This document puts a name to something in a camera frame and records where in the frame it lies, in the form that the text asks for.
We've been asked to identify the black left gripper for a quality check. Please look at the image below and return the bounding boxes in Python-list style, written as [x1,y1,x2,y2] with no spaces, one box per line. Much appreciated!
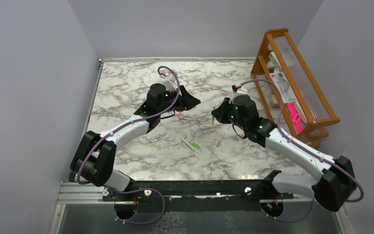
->
[158,85,201,115]

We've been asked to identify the green pen cap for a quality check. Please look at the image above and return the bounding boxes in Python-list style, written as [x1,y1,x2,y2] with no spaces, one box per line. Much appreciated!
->
[191,142,200,149]

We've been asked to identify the white green marker pen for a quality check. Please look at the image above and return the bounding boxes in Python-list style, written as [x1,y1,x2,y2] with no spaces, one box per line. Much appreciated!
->
[180,137,198,154]

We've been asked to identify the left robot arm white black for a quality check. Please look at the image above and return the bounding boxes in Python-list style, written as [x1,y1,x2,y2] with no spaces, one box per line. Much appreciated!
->
[70,83,201,200]

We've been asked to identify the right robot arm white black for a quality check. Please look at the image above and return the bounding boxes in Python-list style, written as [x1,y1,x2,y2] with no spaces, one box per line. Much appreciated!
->
[211,95,358,212]

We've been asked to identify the white booklet in rack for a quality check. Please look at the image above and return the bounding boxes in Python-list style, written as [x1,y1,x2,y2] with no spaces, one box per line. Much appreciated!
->
[266,52,298,103]

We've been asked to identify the orange wooden rack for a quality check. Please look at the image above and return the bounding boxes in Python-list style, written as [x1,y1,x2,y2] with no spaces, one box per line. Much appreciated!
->
[250,28,340,149]

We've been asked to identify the pink item in rack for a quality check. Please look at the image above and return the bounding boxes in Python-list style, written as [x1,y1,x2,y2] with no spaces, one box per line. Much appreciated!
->
[286,102,303,133]

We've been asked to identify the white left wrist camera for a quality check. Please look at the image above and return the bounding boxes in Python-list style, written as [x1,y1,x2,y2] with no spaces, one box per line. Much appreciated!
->
[162,78,178,92]

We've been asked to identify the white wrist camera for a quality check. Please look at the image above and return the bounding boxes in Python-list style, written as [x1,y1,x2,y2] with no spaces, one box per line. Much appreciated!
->
[162,78,178,92]
[232,84,248,99]

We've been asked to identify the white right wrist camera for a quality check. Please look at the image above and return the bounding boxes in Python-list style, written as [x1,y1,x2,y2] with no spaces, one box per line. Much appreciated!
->
[232,84,248,99]

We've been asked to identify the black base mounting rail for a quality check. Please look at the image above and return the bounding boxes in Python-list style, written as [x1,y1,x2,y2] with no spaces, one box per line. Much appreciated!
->
[102,179,294,213]

